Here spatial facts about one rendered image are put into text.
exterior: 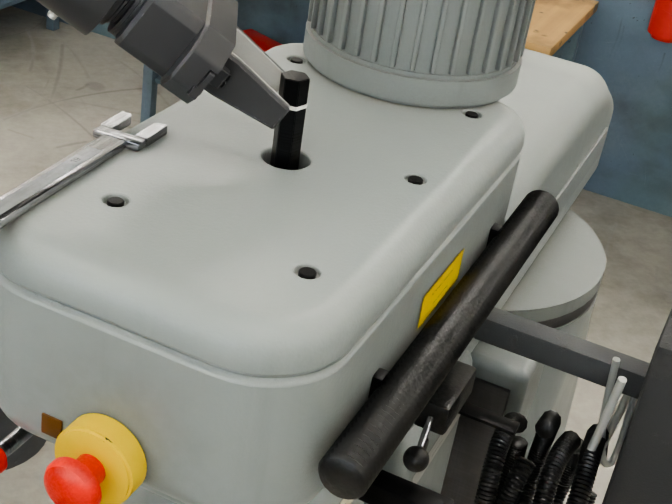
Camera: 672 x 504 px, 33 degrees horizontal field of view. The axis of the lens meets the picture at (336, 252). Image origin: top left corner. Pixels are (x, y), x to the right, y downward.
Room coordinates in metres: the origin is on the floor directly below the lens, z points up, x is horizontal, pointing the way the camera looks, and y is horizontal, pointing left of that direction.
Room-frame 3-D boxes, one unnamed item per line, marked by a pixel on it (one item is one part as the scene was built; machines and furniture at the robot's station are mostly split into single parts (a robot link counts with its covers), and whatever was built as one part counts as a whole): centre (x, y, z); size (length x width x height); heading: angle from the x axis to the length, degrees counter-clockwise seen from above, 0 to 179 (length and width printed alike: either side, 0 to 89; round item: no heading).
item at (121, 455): (0.56, 0.13, 1.76); 0.06 x 0.02 x 0.06; 69
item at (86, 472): (0.54, 0.14, 1.76); 0.04 x 0.03 x 0.04; 69
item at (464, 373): (0.79, -0.10, 1.66); 0.12 x 0.04 x 0.04; 159
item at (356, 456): (0.76, -0.10, 1.79); 0.45 x 0.04 x 0.04; 159
